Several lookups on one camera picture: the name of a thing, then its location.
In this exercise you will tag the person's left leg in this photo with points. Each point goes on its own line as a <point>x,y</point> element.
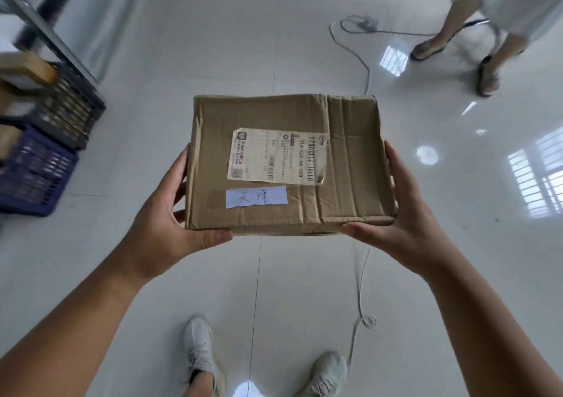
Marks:
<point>200,385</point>

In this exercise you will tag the white sneaker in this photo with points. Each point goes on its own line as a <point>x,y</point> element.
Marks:
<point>327,374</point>
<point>200,348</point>

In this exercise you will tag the plain brown cardboard box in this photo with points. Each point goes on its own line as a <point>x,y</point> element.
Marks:
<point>352,163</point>

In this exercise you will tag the person's left forearm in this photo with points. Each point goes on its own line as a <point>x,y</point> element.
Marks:
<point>70,330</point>

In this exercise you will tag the person's right forearm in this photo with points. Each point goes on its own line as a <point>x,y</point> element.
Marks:
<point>497,330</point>

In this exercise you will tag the pile of crated cardboard parcels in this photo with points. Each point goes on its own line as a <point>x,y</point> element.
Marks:
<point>26,69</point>

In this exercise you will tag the black plastic crate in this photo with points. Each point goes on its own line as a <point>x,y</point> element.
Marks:
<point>70,106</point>

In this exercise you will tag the person's right hand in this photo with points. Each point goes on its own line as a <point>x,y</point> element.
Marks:
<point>413,238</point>

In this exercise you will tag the person's left hand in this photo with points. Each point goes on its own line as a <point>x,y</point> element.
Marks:
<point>154,238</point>

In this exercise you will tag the blue plastic crate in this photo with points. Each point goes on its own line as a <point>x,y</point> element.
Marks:
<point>35,172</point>

